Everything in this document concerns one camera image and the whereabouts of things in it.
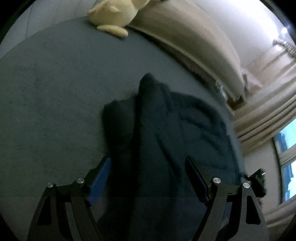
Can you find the dark puffer jacket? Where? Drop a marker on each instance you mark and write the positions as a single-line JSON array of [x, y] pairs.
[[148, 138]]

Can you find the yellow Pikachu plush toy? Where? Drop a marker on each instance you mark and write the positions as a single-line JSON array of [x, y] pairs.
[[112, 16]]

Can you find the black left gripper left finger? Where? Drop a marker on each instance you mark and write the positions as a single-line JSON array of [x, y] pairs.
[[64, 212]]

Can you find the clutter pile on nightstand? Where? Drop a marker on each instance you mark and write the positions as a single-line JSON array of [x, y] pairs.
[[251, 85]]

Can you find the beige curtain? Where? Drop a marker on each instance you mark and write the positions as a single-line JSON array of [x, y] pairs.
[[261, 118]]

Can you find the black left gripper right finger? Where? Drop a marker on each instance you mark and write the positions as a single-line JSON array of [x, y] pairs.
[[233, 212]]

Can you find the window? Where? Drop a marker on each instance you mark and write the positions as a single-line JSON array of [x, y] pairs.
[[285, 144]]

